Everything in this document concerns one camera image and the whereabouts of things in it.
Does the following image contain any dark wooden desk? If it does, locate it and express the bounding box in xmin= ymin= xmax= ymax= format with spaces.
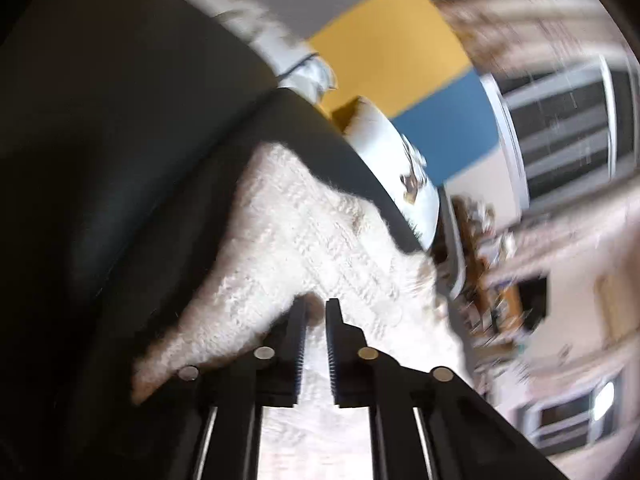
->
xmin=450 ymin=197 xmax=521 ymax=346

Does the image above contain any white-framed window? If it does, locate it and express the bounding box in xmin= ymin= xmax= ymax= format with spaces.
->
xmin=520 ymin=370 xmax=626 ymax=453

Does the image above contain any black flat screen monitor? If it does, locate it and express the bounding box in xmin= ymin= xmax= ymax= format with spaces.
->
xmin=517 ymin=275 xmax=551 ymax=333

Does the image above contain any geometric-print pillow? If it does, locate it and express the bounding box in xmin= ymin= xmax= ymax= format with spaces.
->
xmin=185 ymin=0 xmax=338 ymax=106

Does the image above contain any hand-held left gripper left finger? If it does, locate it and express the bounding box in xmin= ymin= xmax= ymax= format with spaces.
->
xmin=75 ymin=297 xmax=308 ymax=480

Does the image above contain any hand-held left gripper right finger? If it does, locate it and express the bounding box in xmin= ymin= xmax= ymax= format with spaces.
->
xmin=324 ymin=298 xmax=568 ymax=480

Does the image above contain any cream knit sweater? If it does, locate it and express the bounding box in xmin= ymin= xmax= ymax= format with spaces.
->
xmin=131 ymin=142 xmax=476 ymax=480

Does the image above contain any white deer-print pillow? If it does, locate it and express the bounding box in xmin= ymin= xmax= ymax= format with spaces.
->
xmin=342 ymin=96 xmax=441 ymax=251

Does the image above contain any barred window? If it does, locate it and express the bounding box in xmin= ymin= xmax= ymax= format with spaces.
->
xmin=480 ymin=55 xmax=640 ymax=211

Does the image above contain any patterned curtain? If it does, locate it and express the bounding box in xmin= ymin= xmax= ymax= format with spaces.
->
xmin=435 ymin=0 xmax=626 ymax=76
xmin=500 ymin=200 xmax=640 ymax=281

